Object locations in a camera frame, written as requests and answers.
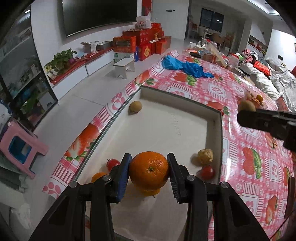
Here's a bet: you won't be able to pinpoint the brown kiwi mid table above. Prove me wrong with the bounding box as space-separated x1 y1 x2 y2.
237 99 256 112

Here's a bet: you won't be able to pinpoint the orange mandarin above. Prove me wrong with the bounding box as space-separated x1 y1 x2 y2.
91 172 107 183
129 151 169 191
133 184 160 198

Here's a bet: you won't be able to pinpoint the wrinkled walnut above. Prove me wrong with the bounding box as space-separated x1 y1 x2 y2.
197 149 213 166

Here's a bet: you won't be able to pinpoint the red cherry tomato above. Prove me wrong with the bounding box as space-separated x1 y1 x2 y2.
106 159 120 172

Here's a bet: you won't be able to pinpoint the brown kiwi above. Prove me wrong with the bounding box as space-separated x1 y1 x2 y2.
129 100 142 114

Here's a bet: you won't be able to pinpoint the glass fruit bowl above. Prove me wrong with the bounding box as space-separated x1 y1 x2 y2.
244 90 267 109

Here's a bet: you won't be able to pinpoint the orange in bowl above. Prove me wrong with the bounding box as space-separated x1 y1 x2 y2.
256 94 263 103

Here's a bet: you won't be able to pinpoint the pink strawberry tablecloth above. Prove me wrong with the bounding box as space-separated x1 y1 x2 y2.
43 50 295 240

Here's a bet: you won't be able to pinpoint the grey white bedding sofa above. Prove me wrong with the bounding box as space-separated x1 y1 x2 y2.
240 49 295 113

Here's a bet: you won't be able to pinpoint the pink plastic stool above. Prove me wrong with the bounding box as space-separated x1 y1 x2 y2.
1 119 49 179

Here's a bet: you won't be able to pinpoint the blue plastic gloves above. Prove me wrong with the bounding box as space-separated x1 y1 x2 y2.
162 55 214 78

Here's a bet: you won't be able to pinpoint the white tv cabinet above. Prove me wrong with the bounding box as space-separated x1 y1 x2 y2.
51 47 114 101

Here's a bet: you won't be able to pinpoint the green potted plant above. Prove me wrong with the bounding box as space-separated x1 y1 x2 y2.
50 48 77 72

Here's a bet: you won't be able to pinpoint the red gift boxes stack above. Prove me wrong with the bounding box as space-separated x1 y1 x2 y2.
113 23 171 62

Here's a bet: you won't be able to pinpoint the small white stool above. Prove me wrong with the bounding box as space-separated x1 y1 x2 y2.
113 58 135 79

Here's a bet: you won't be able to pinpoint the black television screen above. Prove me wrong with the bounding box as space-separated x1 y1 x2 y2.
62 0 138 37

